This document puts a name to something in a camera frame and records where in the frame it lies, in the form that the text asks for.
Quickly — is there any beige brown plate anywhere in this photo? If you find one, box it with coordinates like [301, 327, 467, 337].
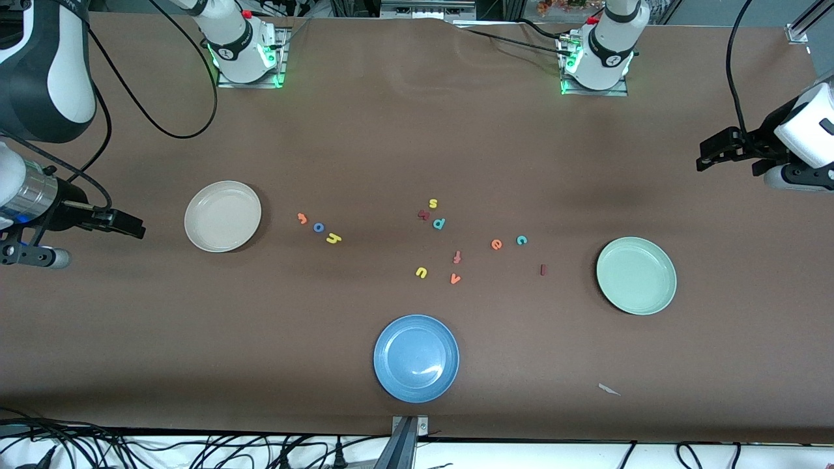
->
[184, 180, 262, 253]

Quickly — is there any brown table cover sheet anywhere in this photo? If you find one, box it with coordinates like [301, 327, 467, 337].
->
[0, 12, 834, 445]

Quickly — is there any light green plate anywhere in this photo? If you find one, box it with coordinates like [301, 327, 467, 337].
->
[596, 236, 677, 316]

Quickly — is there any blue plate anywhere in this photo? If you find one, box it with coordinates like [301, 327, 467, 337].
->
[373, 315, 460, 403]

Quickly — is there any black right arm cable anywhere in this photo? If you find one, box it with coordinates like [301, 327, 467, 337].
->
[0, 0, 219, 212]

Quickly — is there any aluminium frame profile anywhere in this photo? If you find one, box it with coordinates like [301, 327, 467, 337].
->
[785, 0, 834, 45]

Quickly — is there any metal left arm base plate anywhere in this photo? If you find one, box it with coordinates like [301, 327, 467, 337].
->
[559, 36, 629, 97]

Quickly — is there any black floor cable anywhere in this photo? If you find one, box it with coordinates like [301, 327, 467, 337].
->
[0, 407, 141, 469]

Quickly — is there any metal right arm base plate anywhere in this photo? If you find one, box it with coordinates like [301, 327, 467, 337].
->
[217, 28, 288, 89]

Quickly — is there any thin black base cable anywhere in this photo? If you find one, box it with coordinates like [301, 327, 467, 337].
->
[453, 26, 568, 56]

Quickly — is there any grey black cable connector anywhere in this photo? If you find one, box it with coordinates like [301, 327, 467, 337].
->
[13, 445, 59, 469]

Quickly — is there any grey metal frame piece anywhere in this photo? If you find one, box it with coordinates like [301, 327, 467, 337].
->
[380, 0, 476, 20]

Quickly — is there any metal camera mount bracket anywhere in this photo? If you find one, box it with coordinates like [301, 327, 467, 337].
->
[391, 416, 429, 469]

